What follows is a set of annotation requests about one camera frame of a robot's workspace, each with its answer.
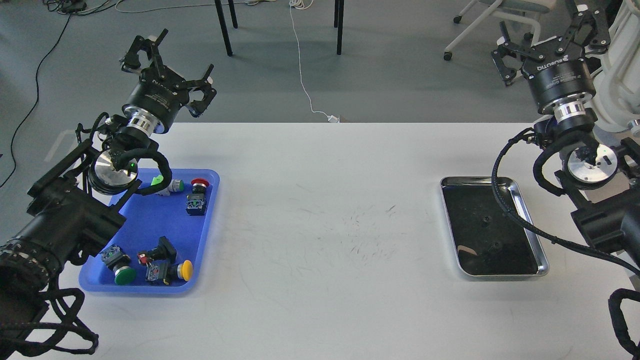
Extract green white push button switch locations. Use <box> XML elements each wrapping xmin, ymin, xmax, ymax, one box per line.
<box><xmin>150</xmin><ymin>174</ymin><xmax>185</xmax><ymax>196</ymax></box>

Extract green mushroom push button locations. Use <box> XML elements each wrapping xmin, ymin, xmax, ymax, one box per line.
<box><xmin>99</xmin><ymin>244</ymin><xmax>137</xmax><ymax>286</ymax></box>

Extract white office chair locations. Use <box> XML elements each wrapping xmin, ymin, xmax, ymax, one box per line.
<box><xmin>443</xmin><ymin>0</ymin><xmax>556</xmax><ymax>62</ymax></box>

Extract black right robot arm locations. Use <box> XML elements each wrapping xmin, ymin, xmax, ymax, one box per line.
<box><xmin>490</xmin><ymin>0</ymin><xmax>640</xmax><ymax>275</ymax></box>

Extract black table legs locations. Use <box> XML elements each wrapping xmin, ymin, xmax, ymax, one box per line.
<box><xmin>214</xmin><ymin>0</ymin><xmax>346</xmax><ymax>57</ymax></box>

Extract silver metal tray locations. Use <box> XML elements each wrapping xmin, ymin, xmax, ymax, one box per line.
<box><xmin>439</xmin><ymin>177</ymin><xmax>549</xmax><ymax>281</ymax></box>

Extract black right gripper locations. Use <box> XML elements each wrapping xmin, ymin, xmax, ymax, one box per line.
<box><xmin>491</xmin><ymin>0</ymin><xmax>611</xmax><ymax>115</ymax></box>

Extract red mushroom push button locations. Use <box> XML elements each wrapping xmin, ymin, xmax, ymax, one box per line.
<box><xmin>185</xmin><ymin>177</ymin><xmax>210</xmax><ymax>216</ymax></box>

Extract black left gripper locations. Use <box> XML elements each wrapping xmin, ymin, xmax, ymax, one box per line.
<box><xmin>120</xmin><ymin>28</ymin><xmax>218</xmax><ymax>135</ymax></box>

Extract blue plastic tray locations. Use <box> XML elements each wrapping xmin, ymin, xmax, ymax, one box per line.
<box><xmin>78</xmin><ymin>168</ymin><xmax>220</xmax><ymax>295</ymax></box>

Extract black cable on floor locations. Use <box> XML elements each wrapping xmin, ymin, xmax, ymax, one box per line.
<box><xmin>0</xmin><ymin>0</ymin><xmax>116</xmax><ymax>190</ymax></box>

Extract black selector switch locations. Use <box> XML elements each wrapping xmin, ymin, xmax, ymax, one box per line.
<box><xmin>137</xmin><ymin>235</ymin><xmax>178</xmax><ymax>266</ymax></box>

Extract white cable on floor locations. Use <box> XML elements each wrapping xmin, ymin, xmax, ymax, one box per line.
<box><xmin>288</xmin><ymin>0</ymin><xmax>341</xmax><ymax>124</ymax></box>

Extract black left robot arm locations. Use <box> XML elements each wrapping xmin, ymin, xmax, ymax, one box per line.
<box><xmin>1</xmin><ymin>29</ymin><xmax>217</xmax><ymax>360</ymax></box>

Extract yellow push button switch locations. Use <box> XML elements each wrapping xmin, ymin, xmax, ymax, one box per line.
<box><xmin>144</xmin><ymin>260</ymin><xmax>194</xmax><ymax>286</ymax></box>

